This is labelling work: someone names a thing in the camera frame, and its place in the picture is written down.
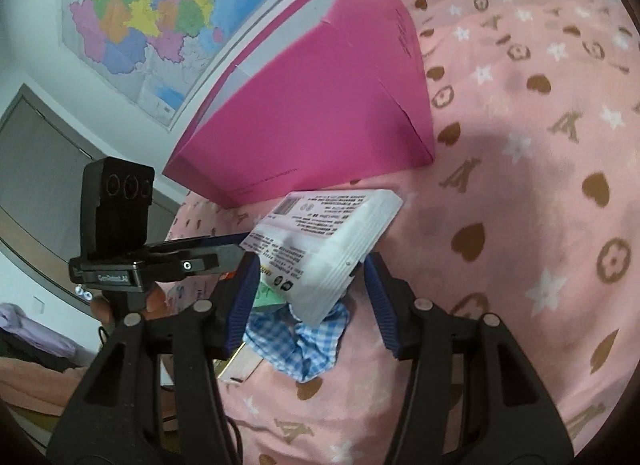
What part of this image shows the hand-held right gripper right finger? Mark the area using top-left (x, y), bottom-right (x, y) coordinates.
top-left (364, 251), bottom-right (575, 465)

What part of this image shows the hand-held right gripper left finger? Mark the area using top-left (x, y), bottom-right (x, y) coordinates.
top-left (47, 251), bottom-right (261, 465)

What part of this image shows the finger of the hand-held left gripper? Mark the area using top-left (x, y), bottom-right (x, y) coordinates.
top-left (135, 246), bottom-right (244, 282)
top-left (145, 232), bottom-right (249, 252)

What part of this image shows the blue checked scrunchie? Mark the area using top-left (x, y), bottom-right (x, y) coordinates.
top-left (243, 301), bottom-right (351, 383)

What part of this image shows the white tissue packet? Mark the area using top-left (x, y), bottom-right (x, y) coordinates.
top-left (240, 189), bottom-right (405, 327)

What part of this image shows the pink cardboard box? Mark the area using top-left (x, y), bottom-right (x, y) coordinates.
top-left (162, 0), bottom-right (436, 210)

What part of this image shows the person's left hand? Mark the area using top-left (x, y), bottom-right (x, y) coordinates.
top-left (91, 287), bottom-right (169, 322)

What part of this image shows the green packet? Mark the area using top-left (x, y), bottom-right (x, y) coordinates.
top-left (252, 280), bottom-right (288, 313)

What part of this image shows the grey door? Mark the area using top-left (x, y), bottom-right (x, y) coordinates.
top-left (0, 85), bottom-right (186, 306)

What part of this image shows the purple cloth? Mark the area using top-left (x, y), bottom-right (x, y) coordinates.
top-left (0, 302), bottom-right (76, 361)

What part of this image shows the orange blanket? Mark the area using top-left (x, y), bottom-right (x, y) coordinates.
top-left (0, 357), bottom-right (96, 416)

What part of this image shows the black cable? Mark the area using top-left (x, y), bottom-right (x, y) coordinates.
top-left (225, 417), bottom-right (248, 465)

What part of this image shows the colourful wall map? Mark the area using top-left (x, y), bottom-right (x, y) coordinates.
top-left (55, 0), bottom-right (358, 130)

